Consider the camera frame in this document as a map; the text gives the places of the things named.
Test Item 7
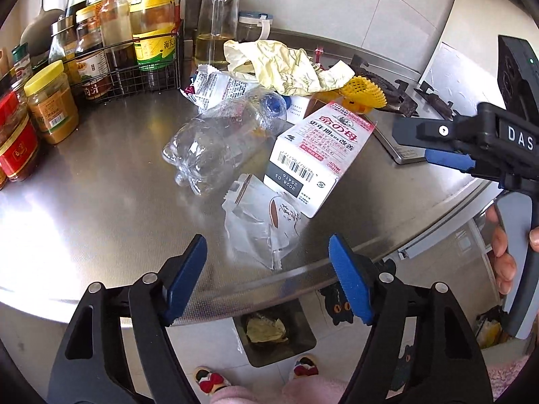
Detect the yellow foam fruit net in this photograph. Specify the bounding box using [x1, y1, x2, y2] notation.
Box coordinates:
[338, 76, 387, 114]

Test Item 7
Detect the white pink medicine carton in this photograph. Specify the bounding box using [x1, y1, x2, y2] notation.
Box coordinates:
[263, 102, 376, 218]

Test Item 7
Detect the yellow paper bag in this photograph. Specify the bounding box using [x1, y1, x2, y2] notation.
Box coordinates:
[224, 40, 354, 96]

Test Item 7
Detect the clear white plastic wrapper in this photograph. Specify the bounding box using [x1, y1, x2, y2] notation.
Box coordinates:
[222, 173, 303, 271]

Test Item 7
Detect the clear plastic bottle blue cap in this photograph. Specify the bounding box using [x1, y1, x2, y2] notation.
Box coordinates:
[162, 87, 287, 196]

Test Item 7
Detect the printed snack bag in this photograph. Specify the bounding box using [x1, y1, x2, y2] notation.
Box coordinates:
[181, 65, 258, 114]

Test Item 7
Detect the black trash bin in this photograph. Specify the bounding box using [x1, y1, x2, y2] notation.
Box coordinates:
[233, 299, 317, 368]

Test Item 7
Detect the person's right hand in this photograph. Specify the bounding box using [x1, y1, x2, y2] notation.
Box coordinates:
[486, 205, 517, 296]

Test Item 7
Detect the gas stove burner grate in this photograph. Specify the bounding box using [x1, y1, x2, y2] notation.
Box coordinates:
[350, 54, 418, 118]

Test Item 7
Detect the left red white slipper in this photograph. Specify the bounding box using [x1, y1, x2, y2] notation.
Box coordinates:
[194, 367, 231, 396]

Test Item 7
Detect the red white slipper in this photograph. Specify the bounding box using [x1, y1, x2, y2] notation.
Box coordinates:
[194, 367, 231, 396]
[290, 355, 319, 379]

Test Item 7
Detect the stainless gas stove top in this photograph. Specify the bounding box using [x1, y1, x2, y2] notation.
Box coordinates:
[349, 41, 506, 166]

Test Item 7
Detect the pink fleece clothing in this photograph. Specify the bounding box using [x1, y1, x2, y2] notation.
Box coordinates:
[210, 356, 529, 403]

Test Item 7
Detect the black cat floor mat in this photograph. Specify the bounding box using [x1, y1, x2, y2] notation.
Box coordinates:
[315, 258, 397, 327]

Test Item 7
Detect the right red white slipper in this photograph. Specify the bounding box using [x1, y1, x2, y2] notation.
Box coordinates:
[290, 355, 319, 379]

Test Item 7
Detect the small white box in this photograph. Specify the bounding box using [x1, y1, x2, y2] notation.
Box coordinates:
[283, 96, 314, 125]

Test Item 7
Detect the glass jar blue lid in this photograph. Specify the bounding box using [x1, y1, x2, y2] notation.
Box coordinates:
[236, 11, 273, 42]

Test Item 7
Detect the red label chili jar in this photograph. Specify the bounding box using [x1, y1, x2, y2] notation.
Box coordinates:
[0, 91, 40, 182]

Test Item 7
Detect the glass oil dispenser black lid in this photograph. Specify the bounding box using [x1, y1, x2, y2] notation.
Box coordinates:
[195, 0, 240, 70]

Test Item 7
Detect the yellow lid sauce jar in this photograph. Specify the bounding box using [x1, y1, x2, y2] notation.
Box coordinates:
[24, 60, 80, 145]

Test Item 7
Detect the orange lid sauce jar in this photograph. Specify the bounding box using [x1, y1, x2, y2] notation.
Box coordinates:
[75, 5, 113, 100]

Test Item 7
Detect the large yellow label vinegar bottle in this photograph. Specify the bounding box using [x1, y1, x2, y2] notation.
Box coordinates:
[130, 0, 176, 72]

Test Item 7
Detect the brown sauce bottle gold cap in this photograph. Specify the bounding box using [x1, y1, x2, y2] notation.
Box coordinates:
[99, 0, 136, 70]

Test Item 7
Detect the black wire condiment rack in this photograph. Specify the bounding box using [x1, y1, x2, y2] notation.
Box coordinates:
[64, 28, 184, 103]

